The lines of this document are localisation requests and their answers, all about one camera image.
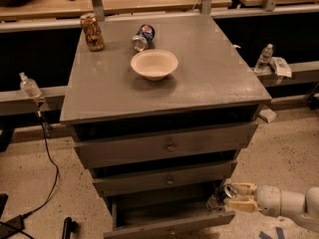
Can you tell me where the clear water bottle right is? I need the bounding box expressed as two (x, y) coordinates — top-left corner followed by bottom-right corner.
(254, 44), (273, 73)

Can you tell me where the white plastic packet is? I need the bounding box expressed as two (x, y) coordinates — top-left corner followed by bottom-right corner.
(270, 57), (292, 78)

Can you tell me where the black power adapter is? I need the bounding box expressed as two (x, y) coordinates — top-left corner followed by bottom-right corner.
(0, 215), (24, 239)

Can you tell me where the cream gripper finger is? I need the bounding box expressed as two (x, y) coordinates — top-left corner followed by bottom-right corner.
(231, 183), (257, 196)
(226, 199), (258, 213)

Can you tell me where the brown gold tall can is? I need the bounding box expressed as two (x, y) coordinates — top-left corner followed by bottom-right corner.
(80, 13), (105, 51)

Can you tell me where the black handle object floor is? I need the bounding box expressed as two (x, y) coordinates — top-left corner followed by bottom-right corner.
(62, 217), (79, 239)

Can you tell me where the white paper bowl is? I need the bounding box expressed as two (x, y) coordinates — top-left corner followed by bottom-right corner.
(131, 49), (178, 81)

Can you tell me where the grey middle drawer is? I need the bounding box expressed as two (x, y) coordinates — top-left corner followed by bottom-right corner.
(93, 160), (237, 197)

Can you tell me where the black cable on floor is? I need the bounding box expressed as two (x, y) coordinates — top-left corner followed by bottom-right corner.
(19, 110), (60, 219)

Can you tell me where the small white box floor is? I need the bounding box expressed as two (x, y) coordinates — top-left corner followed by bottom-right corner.
(259, 110), (276, 122)

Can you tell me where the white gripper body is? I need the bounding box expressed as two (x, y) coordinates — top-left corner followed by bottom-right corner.
(255, 185), (281, 217)

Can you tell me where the clear bottle left rail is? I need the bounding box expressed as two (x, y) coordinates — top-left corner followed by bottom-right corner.
(19, 72), (42, 99)

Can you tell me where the blue pepsi can lying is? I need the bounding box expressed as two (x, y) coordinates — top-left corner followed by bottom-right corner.
(132, 24), (156, 52)

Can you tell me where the wooden back table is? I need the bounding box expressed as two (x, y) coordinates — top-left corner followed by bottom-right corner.
(0, 0), (200, 21)

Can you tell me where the grey top drawer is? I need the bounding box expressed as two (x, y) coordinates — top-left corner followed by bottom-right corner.
(75, 122), (257, 168)

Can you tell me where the grey open bottom drawer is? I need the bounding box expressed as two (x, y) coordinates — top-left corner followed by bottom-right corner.
(104, 182), (235, 239)

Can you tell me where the redbull can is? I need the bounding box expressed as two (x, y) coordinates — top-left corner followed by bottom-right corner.
(206, 184), (237, 211)

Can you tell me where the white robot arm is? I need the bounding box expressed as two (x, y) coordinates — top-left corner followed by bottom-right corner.
(224, 183), (319, 232)

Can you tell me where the grey wooden drawer cabinet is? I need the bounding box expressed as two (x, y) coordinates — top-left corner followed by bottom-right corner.
(60, 14), (273, 239)

